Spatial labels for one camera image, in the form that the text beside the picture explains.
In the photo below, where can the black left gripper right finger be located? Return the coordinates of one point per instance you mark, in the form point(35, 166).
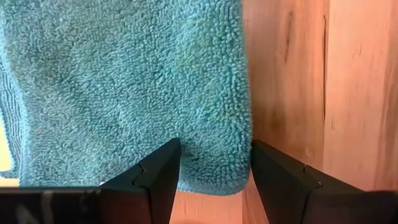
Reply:
point(298, 199)

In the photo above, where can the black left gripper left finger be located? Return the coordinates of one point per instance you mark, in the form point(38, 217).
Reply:
point(124, 205)

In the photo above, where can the teal microfiber towel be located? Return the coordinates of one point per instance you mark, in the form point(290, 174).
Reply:
point(124, 93)

